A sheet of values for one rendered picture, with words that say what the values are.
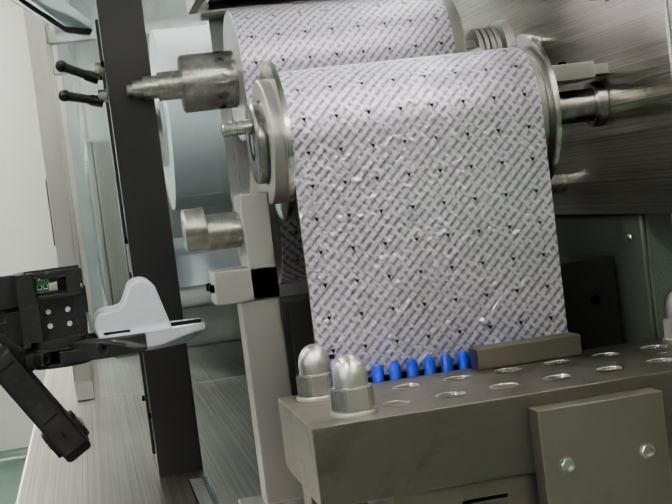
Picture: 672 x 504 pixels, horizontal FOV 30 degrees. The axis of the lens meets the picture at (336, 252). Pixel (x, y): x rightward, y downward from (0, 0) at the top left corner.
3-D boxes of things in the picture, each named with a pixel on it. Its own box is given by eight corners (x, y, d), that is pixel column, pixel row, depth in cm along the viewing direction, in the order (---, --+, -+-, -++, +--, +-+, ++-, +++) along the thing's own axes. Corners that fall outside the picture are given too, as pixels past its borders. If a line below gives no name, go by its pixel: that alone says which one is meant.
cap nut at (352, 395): (326, 413, 97) (319, 355, 96) (372, 405, 97) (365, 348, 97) (335, 420, 93) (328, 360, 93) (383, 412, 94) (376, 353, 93)
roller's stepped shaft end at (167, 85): (128, 105, 139) (124, 77, 139) (182, 100, 141) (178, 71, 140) (129, 103, 136) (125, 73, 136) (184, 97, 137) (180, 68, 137)
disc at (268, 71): (260, 166, 126) (256, 33, 117) (265, 165, 126) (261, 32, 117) (290, 252, 115) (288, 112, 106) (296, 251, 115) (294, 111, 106)
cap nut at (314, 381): (293, 397, 106) (286, 344, 105) (335, 391, 106) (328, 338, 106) (300, 403, 102) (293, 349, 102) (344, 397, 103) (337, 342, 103)
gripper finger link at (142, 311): (195, 273, 105) (85, 287, 104) (205, 343, 105) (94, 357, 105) (198, 271, 108) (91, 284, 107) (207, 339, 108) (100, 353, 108)
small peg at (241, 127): (222, 129, 113) (223, 140, 114) (253, 125, 113) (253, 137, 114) (220, 119, 114) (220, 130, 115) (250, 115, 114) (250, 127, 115)
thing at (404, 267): (321, 395, 112) (295, 189, 111) (568, 356, 116) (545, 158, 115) (322, 396, 111) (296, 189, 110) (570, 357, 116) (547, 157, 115)
